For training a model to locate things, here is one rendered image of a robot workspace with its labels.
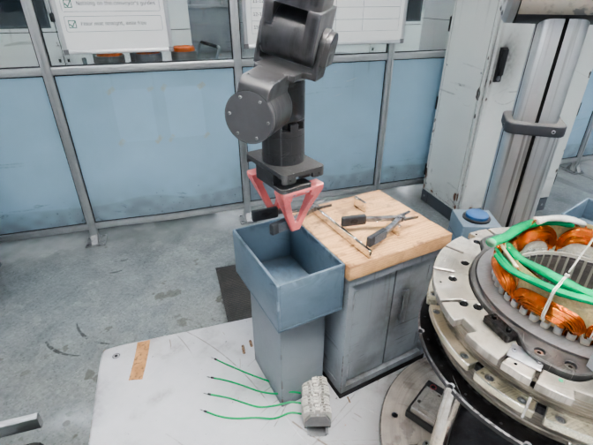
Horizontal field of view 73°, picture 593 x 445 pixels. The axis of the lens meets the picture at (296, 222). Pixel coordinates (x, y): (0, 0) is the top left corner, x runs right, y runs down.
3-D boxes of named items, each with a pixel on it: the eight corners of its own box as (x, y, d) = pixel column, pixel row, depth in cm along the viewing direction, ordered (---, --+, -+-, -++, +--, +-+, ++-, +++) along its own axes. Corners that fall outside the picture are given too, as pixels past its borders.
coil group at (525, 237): (518, 262, 51) (527, 234, 49) (507, 255, 52) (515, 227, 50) (554, 253, 52) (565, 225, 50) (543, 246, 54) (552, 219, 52)
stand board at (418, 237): (349, 282, 57) (349, 267, 56) (288, 223, 72) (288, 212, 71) (450, 245, 65) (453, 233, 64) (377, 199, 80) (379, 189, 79)
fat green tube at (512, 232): (490, 256, 45) (494, 241, 44) (466, 238, 48) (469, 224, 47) (585, 233, 49) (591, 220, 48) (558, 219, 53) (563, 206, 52)
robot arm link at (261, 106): (341, 29, 46) (273, 8, 47) (310, 40, 37) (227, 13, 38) (315, 127, 53) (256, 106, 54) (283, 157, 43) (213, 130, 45)
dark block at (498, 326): (492, 318, 43) (495, 309, 43) (516, 340, 40) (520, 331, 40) (482, 320, 43) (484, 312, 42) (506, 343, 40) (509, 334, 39)
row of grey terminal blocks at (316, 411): (332, 435, 65) (333, 419, 62) (302, 436, 64) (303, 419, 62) (326, 383, 73) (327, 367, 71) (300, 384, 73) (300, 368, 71)
